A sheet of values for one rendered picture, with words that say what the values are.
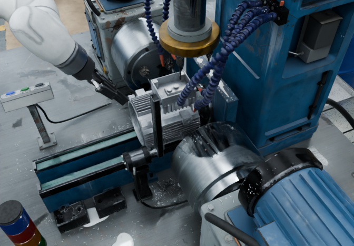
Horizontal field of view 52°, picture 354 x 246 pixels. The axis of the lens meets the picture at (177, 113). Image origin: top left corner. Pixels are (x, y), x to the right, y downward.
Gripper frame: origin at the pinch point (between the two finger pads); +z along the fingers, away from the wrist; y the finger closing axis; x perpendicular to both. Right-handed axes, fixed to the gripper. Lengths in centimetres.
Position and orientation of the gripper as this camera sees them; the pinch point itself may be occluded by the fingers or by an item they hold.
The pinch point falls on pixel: (119, 96)
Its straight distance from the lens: 120.8
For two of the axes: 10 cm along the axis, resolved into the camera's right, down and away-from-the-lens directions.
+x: -7.8, 6.1, 1.3
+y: -4.1, -6.6, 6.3
